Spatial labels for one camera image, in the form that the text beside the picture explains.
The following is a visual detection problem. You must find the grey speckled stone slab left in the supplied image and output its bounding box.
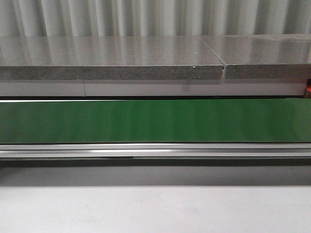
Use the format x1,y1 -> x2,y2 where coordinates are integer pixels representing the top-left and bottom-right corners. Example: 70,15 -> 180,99
0,36 -> 223,81

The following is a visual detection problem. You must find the grey speckled stone slab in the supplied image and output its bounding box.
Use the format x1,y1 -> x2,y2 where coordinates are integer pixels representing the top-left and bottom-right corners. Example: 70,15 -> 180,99
201,34 -> 311,80
0,36 -> 223,81

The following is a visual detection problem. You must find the green conveyor belt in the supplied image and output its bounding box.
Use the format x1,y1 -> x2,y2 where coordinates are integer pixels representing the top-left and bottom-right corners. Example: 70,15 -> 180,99
0,98 -> 311,144

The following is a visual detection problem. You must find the grey speckled stone slab right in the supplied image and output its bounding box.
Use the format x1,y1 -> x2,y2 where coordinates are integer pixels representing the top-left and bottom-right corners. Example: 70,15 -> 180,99
201,34 -> 311,80

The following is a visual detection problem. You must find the white pleated curtain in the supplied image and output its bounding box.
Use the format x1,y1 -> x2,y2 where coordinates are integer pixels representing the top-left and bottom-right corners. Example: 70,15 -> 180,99
0,0 -> 311,36

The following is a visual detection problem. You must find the aluminium conveyor frame rail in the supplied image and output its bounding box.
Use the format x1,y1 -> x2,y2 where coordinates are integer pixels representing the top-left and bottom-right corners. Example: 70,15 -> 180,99
0,143 -> 311,160

